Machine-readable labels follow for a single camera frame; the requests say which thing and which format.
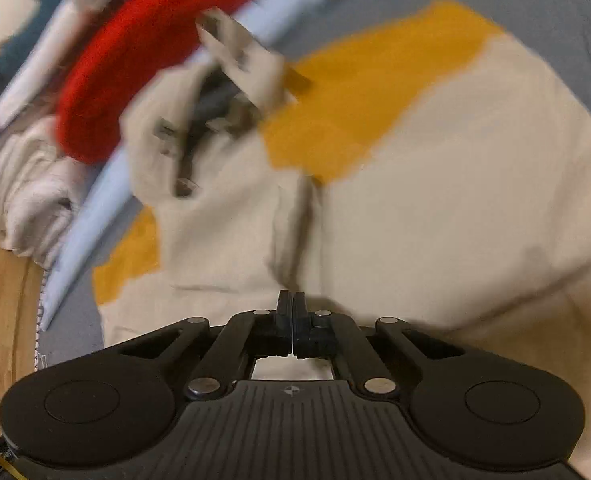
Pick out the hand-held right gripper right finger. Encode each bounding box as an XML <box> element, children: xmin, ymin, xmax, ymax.
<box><xmin>294</xmin><ymin>290</ymin><xmax>464</xmax><ymax>402</ymax></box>

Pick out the white folded cloth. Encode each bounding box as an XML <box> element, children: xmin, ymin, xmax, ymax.
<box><xmin>0</xmin><ymin>0</ymin><xmax>126</xmax><ymax>128</ymax></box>

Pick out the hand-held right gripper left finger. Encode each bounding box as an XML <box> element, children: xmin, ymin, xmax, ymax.
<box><xmin>120</xmin><ymin>290</ymin><xmax>295</xmax><ymax>402</ymax></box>

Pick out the cream and yellow garment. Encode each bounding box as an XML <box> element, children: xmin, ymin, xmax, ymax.
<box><xmin>93</xmin><ymin>0</ymin><xmax>591</xmax><ymax>480</ymax></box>

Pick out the teal cloth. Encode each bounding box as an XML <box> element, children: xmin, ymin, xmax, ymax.
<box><xmin>0</xmin><ymin>0</ymin><xmax>101</xmax><ymax>92</ymax></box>

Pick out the red knitted cloth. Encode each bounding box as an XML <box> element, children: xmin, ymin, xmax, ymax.
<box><xmin>56</xmin><ymin>0</ymin><xmax>256</xmax><ymax>165</ymax></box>

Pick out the beige folded cloth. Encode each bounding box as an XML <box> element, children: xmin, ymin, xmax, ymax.
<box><xmin>0</xmin><ymin>115</ymin><xmax>104</xmax><ymax>267</ymax></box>

